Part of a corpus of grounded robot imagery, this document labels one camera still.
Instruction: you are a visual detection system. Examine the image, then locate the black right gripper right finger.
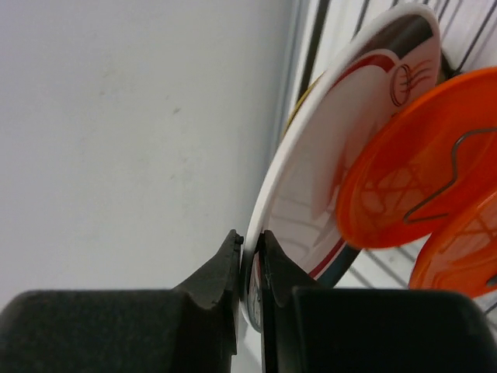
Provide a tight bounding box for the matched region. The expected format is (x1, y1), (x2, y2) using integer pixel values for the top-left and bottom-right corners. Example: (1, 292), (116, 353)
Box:
(257, 231), (496, 372)

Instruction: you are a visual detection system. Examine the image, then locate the white plate dark red rim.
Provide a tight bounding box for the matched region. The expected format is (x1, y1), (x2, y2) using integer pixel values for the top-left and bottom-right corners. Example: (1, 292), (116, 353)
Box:
(241, 2), (441, 330)

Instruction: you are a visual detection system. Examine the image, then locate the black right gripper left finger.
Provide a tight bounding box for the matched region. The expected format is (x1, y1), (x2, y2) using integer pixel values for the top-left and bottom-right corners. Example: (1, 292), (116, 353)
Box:
(1, 231), (243, 372)

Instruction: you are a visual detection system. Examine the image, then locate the yellow patterned plate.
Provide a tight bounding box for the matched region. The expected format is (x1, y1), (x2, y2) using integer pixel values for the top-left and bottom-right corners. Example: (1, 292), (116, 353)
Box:
(282, 73), (327, 137)

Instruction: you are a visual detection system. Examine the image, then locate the orange plastic plate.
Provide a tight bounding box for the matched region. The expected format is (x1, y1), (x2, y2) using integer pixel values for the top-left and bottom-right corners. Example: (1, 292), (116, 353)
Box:
(408, 192), (496, 298)
(336, 68), (496, 249)

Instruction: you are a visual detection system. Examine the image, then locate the metal wire dish rack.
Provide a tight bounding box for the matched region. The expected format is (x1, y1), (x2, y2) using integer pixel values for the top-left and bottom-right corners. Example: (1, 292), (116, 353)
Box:
(288, 1), (496, 288)

